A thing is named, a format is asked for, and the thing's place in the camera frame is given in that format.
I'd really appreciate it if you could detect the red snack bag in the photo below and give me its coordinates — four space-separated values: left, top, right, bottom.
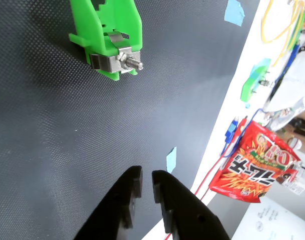
208 120 302 204

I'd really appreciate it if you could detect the yellow rubber band loop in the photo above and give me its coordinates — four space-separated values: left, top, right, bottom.
261 0 305 68

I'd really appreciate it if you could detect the green battery holder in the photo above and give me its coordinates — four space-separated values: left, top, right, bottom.
68 0 144 82

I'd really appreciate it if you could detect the small green printed block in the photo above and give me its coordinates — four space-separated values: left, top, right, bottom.
240 58 272 102

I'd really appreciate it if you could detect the blue tape on green block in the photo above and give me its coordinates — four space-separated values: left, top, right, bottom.
251 57 272 78

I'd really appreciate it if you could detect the clear plastic bag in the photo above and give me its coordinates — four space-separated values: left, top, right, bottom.
263 53 305 132

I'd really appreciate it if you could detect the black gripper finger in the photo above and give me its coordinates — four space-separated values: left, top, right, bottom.
73 165 144 240
151 169 231 240

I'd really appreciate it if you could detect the clear plastic wrapper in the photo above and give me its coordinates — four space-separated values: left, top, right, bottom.
276 159 305 197

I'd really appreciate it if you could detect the blue tape strip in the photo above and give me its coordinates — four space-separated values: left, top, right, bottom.
223 0 246 28
166 146 178 174

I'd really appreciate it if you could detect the dark blue cable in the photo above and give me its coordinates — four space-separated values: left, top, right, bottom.
267 43 301 101

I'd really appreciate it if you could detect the red wire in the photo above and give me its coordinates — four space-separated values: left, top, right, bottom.
164 116 248 240

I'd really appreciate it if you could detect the thin blue wire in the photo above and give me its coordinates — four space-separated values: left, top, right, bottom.
219 107 268 158

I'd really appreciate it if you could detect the white paper sheet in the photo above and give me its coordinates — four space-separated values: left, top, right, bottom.
231 196 305 240

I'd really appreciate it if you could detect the black rubber mat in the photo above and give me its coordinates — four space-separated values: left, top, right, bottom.
0 0 261 240

